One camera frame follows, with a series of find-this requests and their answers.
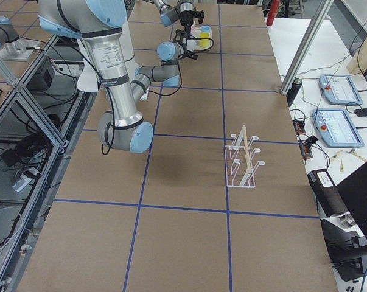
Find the near teach pendant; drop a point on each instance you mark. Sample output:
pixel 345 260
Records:
pixel 336 129

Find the red fire extinguisher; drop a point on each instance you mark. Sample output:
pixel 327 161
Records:
pixel 273 11

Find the black drink bottle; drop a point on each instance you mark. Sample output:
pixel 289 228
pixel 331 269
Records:
pixel 294 89

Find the teach pendant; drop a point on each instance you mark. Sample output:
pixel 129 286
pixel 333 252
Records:
pixel 336 129
pixel 339 90

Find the pink plastic cup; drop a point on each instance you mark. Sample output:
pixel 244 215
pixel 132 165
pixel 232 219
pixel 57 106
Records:
pixel 195 32

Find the white wire cup rack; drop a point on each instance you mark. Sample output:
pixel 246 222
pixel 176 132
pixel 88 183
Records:
pixel 240 164

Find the cream plastic tray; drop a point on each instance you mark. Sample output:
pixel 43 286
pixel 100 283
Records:
pixel 197 47

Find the black computer monitor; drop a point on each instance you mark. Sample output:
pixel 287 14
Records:
pixel 347 251

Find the far teach pendant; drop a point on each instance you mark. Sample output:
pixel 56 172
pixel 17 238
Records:
pixel 339 90

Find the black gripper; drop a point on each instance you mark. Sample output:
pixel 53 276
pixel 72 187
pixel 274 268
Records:
pixel 187 17
pixel 190 53

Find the black box with label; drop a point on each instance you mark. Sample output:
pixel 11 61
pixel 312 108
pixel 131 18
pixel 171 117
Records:
pixel 327 197

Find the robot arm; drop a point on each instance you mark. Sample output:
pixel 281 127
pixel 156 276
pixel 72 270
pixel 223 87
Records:
pixel 171 14
pixel 99 24

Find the aluminium frame post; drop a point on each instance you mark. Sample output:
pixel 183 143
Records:
pixel 305 44

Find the yellow plastic cup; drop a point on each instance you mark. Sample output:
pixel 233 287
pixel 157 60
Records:
pixel 204 41

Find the light blue plastic cup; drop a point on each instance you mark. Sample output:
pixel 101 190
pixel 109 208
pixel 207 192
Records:
pixel 206 29

